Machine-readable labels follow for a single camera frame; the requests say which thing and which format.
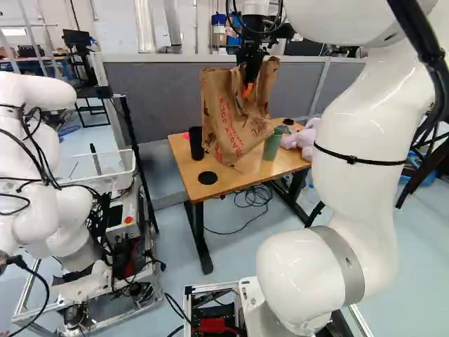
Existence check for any pink plush toy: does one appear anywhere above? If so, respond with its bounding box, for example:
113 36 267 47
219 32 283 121
281 117 322 161

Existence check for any grey partition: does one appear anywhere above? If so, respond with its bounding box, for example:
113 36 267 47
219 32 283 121
102 57 368 145

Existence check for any black floor cable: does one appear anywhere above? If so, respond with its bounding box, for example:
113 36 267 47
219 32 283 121
202 184 281 236

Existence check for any white robot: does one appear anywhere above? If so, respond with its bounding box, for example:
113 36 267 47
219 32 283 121
0 71 166 337

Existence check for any wooden table with black legs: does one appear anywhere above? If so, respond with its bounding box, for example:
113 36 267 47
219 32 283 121
167 117 327 276

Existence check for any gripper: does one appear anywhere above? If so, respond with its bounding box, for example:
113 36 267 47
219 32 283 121
238 13 265 100

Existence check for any black cylindrical tumbler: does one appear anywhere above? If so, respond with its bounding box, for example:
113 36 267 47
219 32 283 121
188 126 206 162

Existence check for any brown paper bag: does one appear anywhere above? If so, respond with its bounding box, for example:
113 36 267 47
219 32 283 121
199 55 282 175

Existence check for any green cylindrical tumbler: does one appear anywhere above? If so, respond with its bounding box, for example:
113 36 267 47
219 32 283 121
263 127 284 163

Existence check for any white plastic tub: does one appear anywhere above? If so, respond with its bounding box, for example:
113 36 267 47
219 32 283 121
55 148 138 193

